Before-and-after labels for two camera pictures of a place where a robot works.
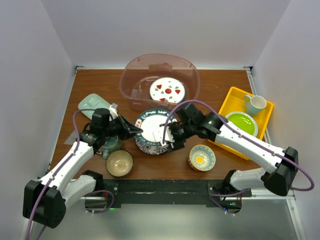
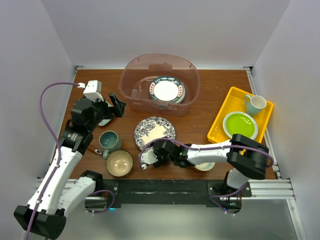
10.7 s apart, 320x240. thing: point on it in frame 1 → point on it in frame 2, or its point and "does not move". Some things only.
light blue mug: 256,104 does not move
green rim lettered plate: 149,122 → 166,89
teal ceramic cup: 112,143 does not move
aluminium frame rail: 262,194 does not move
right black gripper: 178,144 → 160,161
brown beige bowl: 119,163 does not move
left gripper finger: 132,130 → 119,110
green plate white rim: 244,121 does not move
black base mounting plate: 210,191 does not move
